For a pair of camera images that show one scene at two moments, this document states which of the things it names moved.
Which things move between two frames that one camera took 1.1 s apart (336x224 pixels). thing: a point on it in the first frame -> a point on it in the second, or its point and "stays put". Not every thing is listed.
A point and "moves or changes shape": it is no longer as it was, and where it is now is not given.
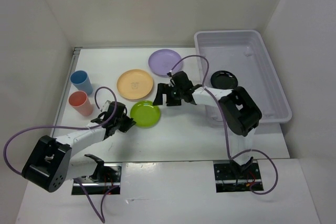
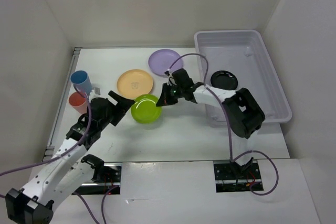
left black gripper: x=129 y=123 -> x=120 y=110
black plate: x=223 y=80 stays put
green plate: x=145 y=114 moves or changes shape
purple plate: x=160 y=61 stays put
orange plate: x=135 y=84 stays put
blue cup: x=80 y=80 stays put
